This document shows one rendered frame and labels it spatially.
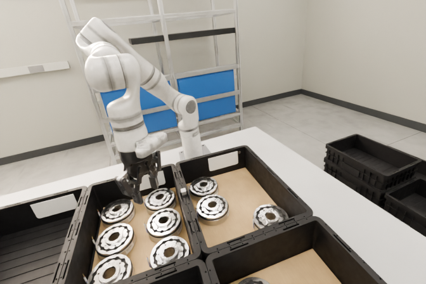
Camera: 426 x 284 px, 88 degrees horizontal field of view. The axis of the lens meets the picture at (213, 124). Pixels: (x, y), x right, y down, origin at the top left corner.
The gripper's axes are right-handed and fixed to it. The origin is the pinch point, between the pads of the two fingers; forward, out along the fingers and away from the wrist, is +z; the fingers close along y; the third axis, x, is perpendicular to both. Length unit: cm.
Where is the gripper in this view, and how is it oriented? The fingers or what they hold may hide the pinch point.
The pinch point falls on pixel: (146, 191)
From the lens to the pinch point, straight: 63.3
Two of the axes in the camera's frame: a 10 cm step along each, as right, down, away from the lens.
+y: -4.4, 4.0, -8.0
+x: 8.9, 1.0, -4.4
